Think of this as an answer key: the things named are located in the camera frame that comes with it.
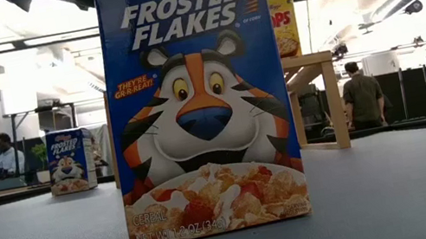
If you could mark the blue Frosted Flakes cereal box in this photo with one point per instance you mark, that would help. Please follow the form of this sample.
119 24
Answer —
204 116
69 162

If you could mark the yellow Corn Pops cereal box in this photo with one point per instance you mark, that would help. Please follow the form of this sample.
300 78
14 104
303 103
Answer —
286 32

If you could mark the wooden slatted shelf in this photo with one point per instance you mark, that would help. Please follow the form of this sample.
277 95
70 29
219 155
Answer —
336 106

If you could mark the person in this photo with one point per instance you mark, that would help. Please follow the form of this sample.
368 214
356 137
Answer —
363 97
7 160

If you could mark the green potted plant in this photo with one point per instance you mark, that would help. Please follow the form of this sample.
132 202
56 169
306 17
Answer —
40 152

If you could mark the white cylindrical tank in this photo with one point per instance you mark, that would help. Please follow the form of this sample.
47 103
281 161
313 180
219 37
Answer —
380 63

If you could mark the black room partition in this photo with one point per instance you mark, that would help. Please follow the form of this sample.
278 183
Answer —
410 93

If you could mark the black aluminium table frame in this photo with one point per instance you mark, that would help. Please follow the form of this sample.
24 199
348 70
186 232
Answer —
416 125

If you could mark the black ceiling camera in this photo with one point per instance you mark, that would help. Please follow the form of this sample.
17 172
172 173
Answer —
413 6

